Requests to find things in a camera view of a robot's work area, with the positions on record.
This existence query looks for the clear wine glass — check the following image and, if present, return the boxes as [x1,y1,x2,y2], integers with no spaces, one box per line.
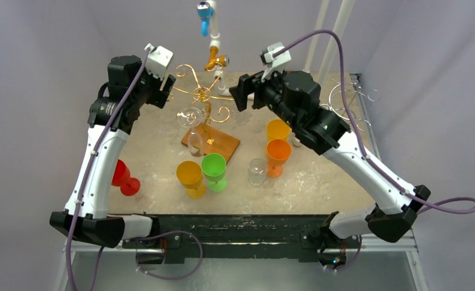
[177,107,204,157]

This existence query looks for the green plastic goblet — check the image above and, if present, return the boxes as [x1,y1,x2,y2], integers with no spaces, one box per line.
[201,153,227,192]

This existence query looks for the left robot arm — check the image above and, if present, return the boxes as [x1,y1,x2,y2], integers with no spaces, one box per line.
[50,53,176,248]

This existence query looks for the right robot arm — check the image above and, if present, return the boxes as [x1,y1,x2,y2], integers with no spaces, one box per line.
[229,71,431,247]

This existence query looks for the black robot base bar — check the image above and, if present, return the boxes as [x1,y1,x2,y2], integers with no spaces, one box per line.
[123,213,363,266]

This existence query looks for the chrome spiral glass rack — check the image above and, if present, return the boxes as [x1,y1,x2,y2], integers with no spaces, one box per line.
[320,72,381,132]

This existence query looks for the small clear glass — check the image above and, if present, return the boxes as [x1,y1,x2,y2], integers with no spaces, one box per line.
[248,158,268,186]

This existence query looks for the yellow faucet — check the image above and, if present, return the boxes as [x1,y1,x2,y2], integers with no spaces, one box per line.
[204,46,229,72]

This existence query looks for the yellow plastic goblet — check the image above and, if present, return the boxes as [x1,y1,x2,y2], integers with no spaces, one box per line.
[266,119,291,142]

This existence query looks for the orange plastic goblet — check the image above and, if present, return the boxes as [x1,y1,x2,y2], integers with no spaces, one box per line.
[265,139,292,178]

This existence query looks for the yellow-orange plastic goblet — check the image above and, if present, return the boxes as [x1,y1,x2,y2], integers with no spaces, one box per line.
[176,161,206,199]

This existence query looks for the blue faucet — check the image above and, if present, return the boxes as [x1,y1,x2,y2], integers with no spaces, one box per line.
[196,1,214,37]

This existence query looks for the red plastic goblet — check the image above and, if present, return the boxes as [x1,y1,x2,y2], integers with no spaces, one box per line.
[111,159,141,196]

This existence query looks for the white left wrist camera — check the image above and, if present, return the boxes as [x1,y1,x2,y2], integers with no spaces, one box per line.
[145,43,173,81]

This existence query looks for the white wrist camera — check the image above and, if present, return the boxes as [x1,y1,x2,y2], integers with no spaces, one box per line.
[260,42,292,82]
[145,43,173,81]

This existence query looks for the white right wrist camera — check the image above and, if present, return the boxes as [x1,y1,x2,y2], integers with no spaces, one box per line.
[260,42,292,82]

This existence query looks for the white PVC pipe frame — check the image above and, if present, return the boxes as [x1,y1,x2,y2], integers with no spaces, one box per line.
[207,0,331,147]

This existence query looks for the gold wire wine glass rack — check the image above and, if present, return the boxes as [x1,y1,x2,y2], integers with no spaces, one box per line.
[174,64,240,162]

